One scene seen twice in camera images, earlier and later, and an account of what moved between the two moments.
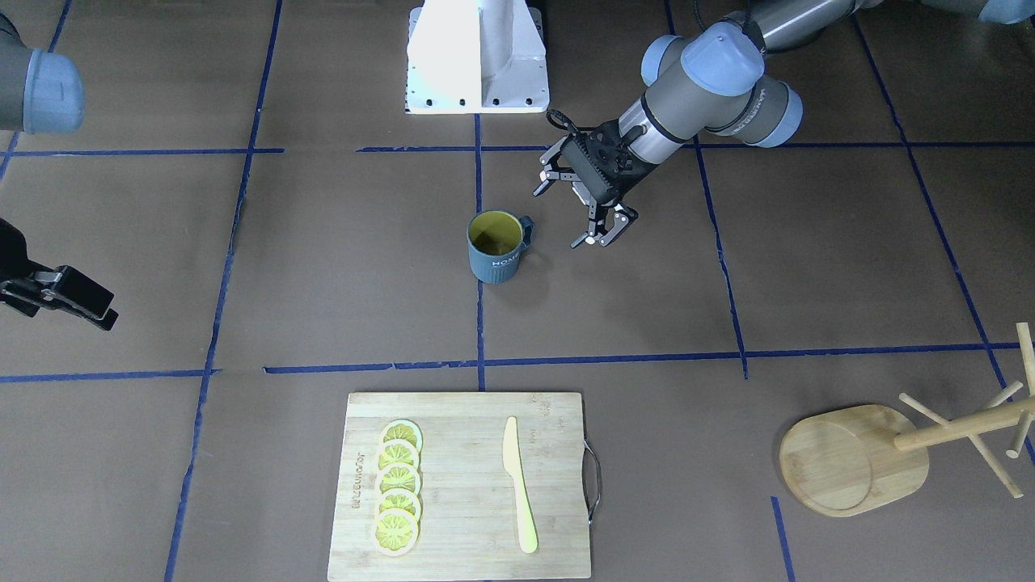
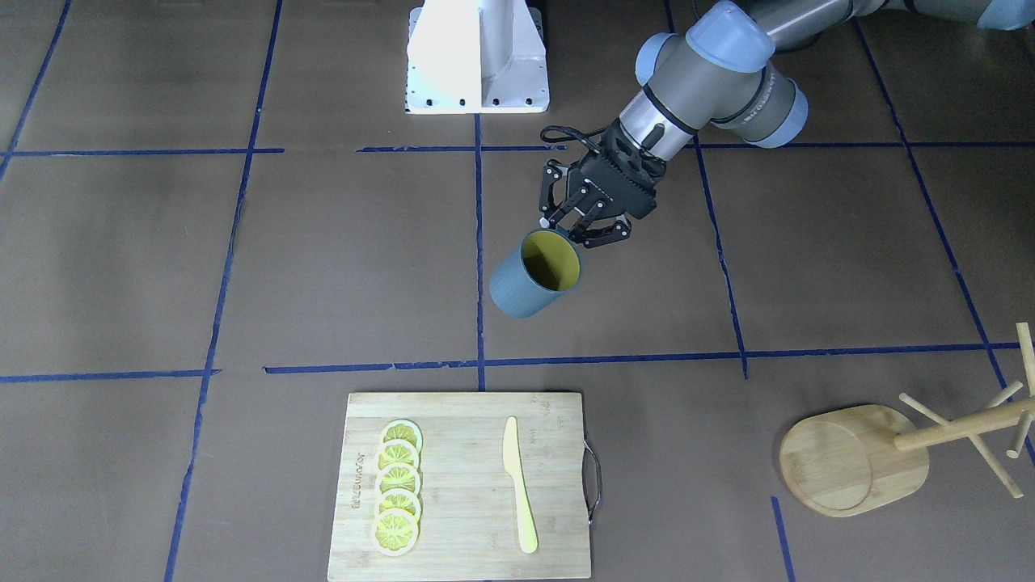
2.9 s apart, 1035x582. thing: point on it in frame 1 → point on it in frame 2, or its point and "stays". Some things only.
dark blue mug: (495, 241) → (545, 268)
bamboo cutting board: (471, 526) stays
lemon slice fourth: (399, 499) stays
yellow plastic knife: (514, 464) stays
